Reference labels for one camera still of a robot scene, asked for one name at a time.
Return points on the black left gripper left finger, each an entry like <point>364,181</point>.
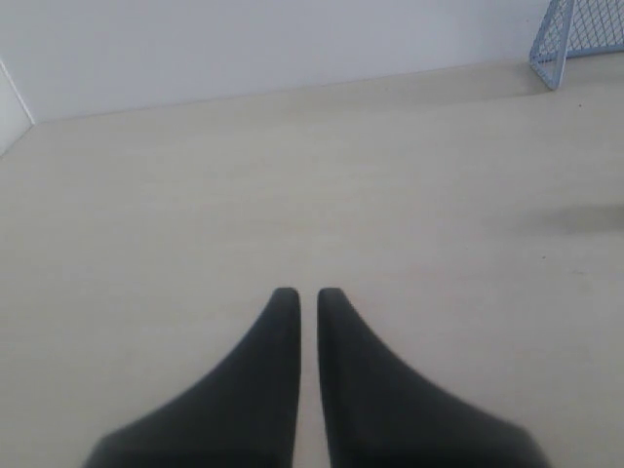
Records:
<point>241,414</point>

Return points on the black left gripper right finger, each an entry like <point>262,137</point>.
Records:
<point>381,413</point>

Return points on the light blue miniature goal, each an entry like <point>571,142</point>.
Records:
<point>575,29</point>

